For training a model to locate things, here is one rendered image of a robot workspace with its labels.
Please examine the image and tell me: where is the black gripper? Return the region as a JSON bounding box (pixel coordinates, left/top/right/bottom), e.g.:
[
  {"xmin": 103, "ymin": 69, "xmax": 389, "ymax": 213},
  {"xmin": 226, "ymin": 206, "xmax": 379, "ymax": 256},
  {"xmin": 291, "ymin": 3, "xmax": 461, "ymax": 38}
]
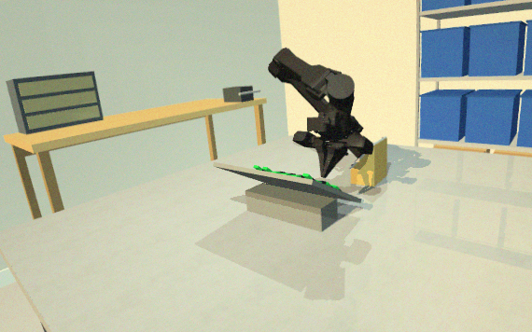
[{"xmin": 293, "ymin": 109, "xmax": 373, "ymax": 178}]

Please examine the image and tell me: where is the grey switch panel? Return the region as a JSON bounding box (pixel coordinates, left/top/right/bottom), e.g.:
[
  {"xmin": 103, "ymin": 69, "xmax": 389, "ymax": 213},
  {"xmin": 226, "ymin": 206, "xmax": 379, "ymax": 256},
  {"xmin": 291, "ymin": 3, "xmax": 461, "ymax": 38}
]
[{"xmin": 213, "ymin": 162, "xmax": 361, "ymax": 232}]

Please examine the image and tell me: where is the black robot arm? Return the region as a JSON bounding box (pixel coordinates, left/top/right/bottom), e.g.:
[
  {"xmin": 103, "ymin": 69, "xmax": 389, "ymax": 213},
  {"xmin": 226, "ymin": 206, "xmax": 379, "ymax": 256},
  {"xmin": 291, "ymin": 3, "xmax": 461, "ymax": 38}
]
[{"xmin": 268, "ymin": 48, "xmax": 364, "ymax": 138}]

